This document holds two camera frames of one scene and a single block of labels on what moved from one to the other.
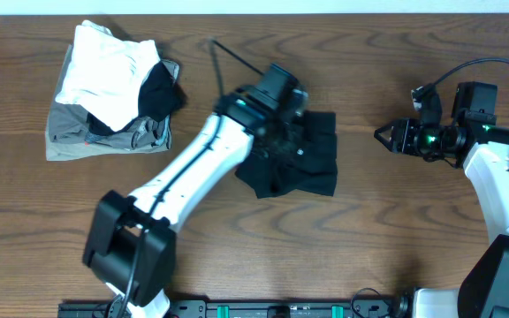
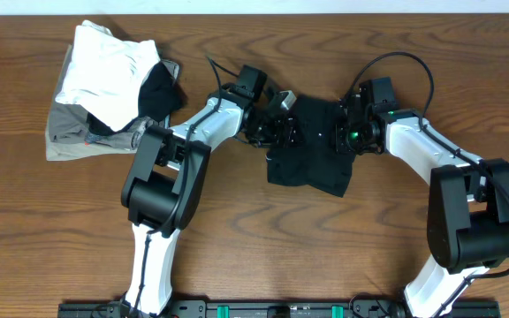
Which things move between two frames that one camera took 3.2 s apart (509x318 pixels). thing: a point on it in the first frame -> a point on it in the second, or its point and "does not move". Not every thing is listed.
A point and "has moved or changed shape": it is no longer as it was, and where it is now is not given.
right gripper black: x=402 y=139 -> x=341 y=145
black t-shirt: x=309 y=164 has moved or changed shape
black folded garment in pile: x=160 y=97 does not move
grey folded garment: x=69 y=138 does not move
